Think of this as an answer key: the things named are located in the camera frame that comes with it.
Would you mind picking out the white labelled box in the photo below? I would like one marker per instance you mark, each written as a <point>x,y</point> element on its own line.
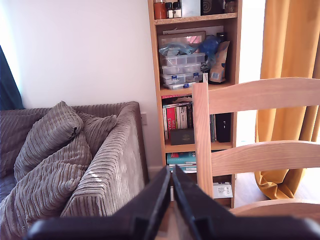
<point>222,190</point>

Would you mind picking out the teal book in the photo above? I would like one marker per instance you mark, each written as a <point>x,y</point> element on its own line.
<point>181,157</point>

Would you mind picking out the black box gold print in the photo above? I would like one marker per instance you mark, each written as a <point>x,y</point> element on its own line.
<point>182,137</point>

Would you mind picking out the wooden slat-back chair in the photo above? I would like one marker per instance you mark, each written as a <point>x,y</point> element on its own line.
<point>202,125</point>

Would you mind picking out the black speaker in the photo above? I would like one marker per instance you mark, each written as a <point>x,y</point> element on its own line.
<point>223,127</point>

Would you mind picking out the red book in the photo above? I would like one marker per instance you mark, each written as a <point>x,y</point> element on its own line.
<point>170,122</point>

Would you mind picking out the tall wooden bookshelf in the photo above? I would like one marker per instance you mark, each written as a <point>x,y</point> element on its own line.
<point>158,112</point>

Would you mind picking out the clear compartment storage box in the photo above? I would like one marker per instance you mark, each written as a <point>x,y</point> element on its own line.
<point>181,69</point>
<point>182,59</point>
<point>175,86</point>
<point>180,78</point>

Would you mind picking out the brown paper pouch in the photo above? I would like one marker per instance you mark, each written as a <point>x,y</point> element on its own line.
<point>220,65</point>

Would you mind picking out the clear bluish plastic bag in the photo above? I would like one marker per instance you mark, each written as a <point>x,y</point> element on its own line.
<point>172,48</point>

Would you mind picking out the blue plastic bag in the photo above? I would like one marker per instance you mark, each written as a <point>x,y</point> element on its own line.
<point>208,47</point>

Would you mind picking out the black capped bottle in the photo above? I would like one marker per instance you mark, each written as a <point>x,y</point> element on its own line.
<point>222,36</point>

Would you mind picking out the teal curtain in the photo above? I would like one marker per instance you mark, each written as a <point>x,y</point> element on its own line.
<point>7,87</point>

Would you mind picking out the mustard yellow curtain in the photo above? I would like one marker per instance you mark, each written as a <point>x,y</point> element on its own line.
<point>287,37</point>

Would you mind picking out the orange jar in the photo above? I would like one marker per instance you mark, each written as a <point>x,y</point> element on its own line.
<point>160,10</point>

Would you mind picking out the small spice jar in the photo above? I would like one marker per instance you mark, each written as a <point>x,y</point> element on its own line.
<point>169,10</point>
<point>177,10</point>

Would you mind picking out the white and blue carton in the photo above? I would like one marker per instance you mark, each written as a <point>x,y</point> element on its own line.
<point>190,8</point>

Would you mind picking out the black spiral print carton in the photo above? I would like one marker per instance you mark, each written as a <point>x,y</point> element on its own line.
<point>211,7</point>

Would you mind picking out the dark glass bottle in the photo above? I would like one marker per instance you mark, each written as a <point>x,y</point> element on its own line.
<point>230,6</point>

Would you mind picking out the wall socket plate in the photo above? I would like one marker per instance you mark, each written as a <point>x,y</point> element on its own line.
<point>144,119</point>

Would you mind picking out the brown picture frame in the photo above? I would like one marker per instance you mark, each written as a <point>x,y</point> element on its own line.
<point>172,37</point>

